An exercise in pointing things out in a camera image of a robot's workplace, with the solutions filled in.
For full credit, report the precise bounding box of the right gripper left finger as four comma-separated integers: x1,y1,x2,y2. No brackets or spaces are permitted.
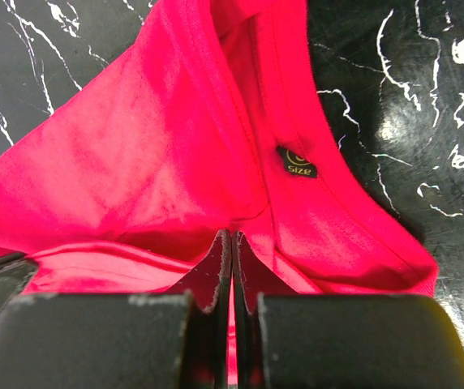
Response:
0,230,232,388

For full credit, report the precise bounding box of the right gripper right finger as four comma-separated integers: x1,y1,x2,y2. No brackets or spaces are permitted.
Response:
231,233,464,388

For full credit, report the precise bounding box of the red polo shirt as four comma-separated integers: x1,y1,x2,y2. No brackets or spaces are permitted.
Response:
0,1,438,388

